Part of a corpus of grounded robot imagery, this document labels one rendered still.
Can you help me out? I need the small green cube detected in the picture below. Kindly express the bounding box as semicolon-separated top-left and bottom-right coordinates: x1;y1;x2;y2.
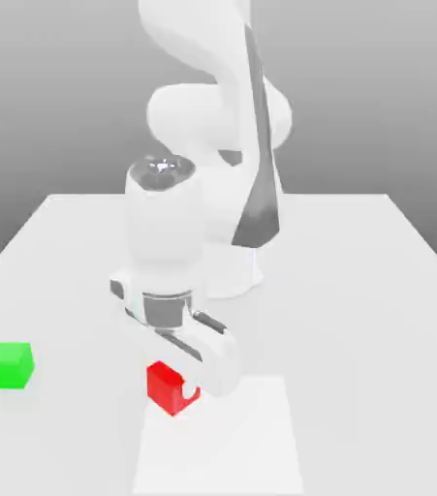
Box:
0;341;36;390

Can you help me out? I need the small red cube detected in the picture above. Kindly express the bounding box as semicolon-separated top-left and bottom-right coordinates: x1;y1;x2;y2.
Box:
146;359;203;419

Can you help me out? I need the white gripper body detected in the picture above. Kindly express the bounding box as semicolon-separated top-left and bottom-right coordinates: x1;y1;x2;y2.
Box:
123;305;241;399

